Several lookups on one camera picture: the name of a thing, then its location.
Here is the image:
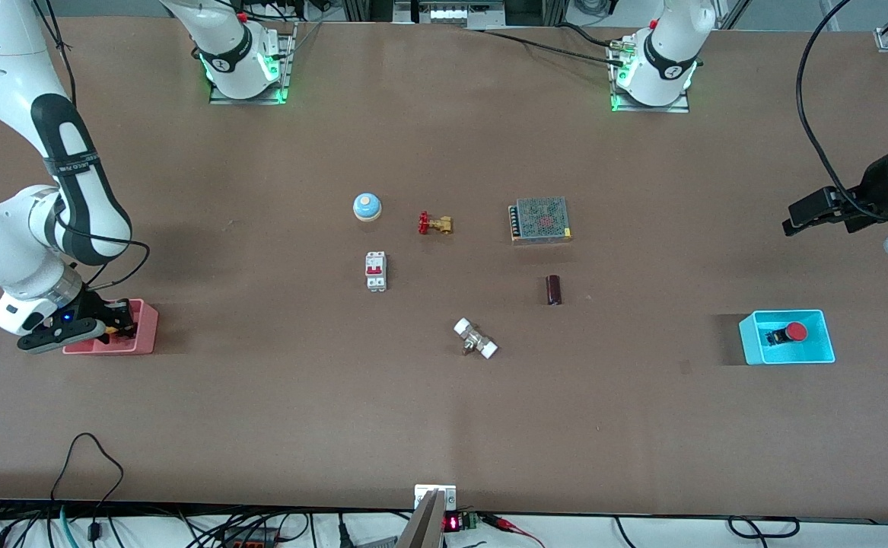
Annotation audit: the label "red mushroom push button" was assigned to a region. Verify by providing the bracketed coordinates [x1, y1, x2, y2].
[765, 322, 809, 347]

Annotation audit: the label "pink plastic box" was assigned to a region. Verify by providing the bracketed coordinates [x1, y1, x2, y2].
[62, 298, 160, 355]

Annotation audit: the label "cyan plastic box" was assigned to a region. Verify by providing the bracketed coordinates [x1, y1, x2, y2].
[739, 309, 836, 366]

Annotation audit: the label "metal mesh power supply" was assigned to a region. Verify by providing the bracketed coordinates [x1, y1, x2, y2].
[508, 196, 573, 245]

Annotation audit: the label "silver fitting white ends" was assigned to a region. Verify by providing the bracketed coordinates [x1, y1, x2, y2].
[453, 317, 499, 360]

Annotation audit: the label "white power strip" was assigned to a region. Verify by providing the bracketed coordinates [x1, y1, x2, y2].
[425, 5, 507, 24]

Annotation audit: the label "red clip lead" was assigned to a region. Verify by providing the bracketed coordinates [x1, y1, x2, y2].
[482, 514, 548, 548]

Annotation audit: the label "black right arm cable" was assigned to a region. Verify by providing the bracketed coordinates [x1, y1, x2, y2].
[33, 0, 79, 107]
[56, 205, 152, 292]

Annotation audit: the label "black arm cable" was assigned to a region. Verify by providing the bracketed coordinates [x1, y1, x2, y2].
[56, 205, 152, 292]
[795, 0, 888, 224]
[33, 0, 79, 107]

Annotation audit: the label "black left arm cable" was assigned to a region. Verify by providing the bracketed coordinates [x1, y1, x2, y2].
[795, 0, 888, 224]

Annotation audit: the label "thin black looped cable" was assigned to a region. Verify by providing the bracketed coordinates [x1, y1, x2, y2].
[50, 432, 126, 505]

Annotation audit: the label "black cable on table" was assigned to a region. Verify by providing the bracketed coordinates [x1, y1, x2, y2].
[468, 23, 632, 68]

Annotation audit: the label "black coiled cable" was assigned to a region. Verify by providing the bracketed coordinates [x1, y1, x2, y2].
[727, 516, 800, 540]

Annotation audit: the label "grey camera stand bar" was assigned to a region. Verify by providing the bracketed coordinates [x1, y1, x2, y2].
[396, 489, 445, 548]

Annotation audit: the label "white bracket plate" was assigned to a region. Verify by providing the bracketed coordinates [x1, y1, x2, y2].
[414, 484, 458, 511]

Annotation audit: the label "dark metal rack frame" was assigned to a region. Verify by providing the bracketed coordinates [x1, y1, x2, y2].
[341, 0, 570, 30]

